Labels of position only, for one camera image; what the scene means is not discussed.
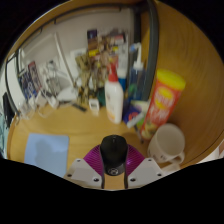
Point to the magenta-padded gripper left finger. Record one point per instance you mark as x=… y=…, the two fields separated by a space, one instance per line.
x=83 y=170

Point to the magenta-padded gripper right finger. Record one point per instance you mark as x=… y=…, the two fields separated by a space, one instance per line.
x=143 y=170

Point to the black computer mouse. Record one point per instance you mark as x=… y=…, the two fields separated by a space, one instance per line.
x=114 y=153

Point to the light blue mouse pad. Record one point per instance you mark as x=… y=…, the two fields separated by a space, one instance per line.
x=46 y=151

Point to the white printed mug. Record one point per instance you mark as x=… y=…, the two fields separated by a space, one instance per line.
x=166 y=143

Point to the blue white small box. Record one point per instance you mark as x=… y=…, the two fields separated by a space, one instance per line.
x=133 y=115

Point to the small white desk clock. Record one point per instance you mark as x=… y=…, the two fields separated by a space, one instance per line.
x=94 y=105

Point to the red yellow chips can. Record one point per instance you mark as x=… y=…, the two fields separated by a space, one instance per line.
x=163 y=100

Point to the white lotion pump bottle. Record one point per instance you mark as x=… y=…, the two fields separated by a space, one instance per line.
x=114 y=100

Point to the white desk lamp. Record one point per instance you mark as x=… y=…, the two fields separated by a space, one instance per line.
x=66 y=95

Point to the blue spray bottle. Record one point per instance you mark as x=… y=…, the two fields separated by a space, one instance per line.
x=136 y=76

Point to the gold robot model figure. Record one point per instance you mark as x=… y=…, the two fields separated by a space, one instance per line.
x=90 y=73

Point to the black bag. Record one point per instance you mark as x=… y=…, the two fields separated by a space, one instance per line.
x=7 y=108

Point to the blue model kit box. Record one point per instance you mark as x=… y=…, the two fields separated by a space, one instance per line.
x=30 y=83

